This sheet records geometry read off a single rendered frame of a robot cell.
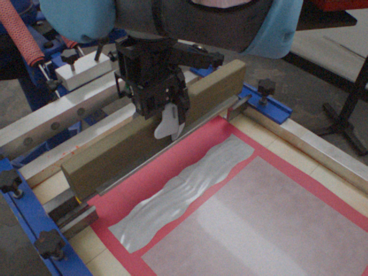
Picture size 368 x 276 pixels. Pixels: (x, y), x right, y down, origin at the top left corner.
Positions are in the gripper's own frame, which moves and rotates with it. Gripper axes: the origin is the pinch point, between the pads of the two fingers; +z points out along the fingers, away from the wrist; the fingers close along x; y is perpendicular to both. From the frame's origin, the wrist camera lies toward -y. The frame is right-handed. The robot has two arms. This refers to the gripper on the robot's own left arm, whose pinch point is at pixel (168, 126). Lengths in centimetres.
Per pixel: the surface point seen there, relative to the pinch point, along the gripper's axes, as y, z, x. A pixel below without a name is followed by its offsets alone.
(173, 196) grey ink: 4.1, 13.2, 5.5
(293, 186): -15.9, 13.5, 21.2
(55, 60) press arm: 2.1, 4.9, -43.9
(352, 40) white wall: -200, 67, -25
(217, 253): 6.4, 13.6, 19.5
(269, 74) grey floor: -172, 108, -71
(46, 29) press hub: -6, 8, -70
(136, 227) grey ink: 13.8, 13.2, 5.8
